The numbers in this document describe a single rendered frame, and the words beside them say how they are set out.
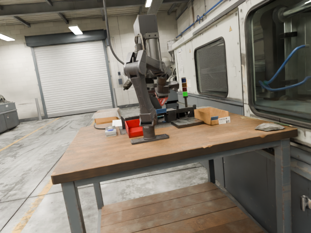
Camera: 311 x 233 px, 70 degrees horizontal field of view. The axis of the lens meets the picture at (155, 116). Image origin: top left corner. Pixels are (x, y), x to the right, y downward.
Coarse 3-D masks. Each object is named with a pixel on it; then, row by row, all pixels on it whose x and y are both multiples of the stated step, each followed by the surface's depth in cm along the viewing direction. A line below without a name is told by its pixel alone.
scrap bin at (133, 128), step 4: (128, 120) 149; (132, 120) 149; (136, 120) 150; (128, 124) 149; (132, 124) 150; (136, 124) 150; (128, 128) 125; (132, 128) 149; (136, 128) 147; (140, 128) 146; (128, 132) 125; (132, 132) 126; (136, 132) 126; (140, 132) 126; (132, 136) 126; (136, 136) 126
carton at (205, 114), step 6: (204, 108) 155; (210, 108) 155; (198, 114) 148; (204, 114) 138; (210, 114) 130; (216, 114) 147; (222, 114) 139; (228, 114) 132; (204, 120) 139; (210, 120) 131; (216, 120) 131; (222, 120) 132; (228, 120) 133
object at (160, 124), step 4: (188, 112) 186; (184, 116) 170; (160, 120) 167; (160, 124) 152; (168, 124) 149; (120, 128) 156; (156, 128) 142; (160, 128) 141; (120, 132) 144; (124, 132) 142
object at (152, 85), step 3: (153, 78) 152; (156, 78) 151; (156, 81) 152; (147, 84) 168; (150, 84) 155; (153, 84) 147; (156, 84) 148; (153, 87) 148; (150, 90) 149; (153, 90) 149; (150, 93) 149; (153, 93) 149; (153, 96) 153
